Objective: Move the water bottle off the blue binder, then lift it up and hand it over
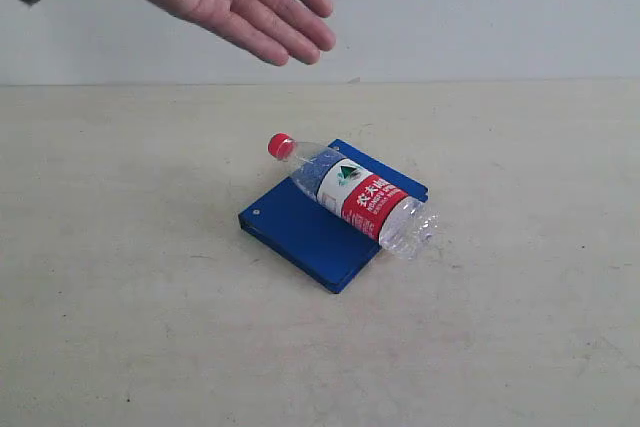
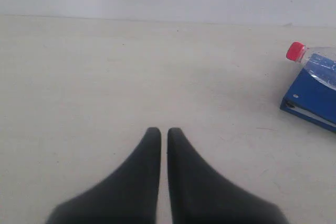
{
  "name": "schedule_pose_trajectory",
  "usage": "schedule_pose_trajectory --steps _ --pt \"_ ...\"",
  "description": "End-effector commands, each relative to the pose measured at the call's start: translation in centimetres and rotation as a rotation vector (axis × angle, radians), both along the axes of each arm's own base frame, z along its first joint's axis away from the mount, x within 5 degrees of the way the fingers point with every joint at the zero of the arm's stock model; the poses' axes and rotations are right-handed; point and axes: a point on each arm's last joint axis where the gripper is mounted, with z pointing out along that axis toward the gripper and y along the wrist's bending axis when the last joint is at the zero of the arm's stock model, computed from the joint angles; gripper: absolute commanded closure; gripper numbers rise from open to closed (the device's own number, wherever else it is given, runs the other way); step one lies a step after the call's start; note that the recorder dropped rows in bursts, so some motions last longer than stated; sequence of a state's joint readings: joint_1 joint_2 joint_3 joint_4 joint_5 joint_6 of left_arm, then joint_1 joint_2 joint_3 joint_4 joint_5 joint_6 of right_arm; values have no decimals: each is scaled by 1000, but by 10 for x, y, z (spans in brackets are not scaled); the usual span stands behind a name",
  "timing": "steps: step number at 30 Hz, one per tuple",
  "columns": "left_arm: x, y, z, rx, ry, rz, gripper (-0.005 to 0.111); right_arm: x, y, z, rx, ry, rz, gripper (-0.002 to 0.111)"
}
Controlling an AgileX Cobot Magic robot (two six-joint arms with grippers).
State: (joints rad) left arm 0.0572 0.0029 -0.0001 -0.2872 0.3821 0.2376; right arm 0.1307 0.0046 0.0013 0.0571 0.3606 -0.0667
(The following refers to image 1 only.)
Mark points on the blue ring binder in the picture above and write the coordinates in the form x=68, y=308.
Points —
x=319, y=243

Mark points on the clear water bottle red label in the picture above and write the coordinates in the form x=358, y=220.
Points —
x=398, y=222

